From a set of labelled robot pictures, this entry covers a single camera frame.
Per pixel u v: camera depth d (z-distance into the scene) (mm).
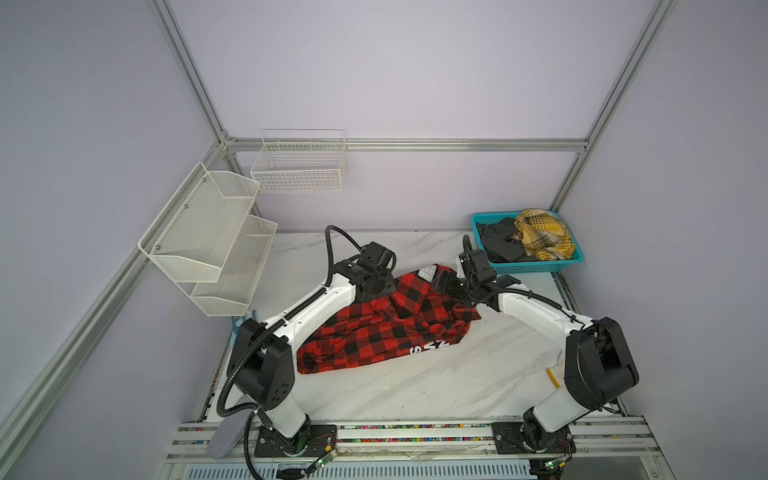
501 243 1051
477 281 697
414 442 747
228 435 718
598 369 448
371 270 636
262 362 438
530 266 1012
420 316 955
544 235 1041
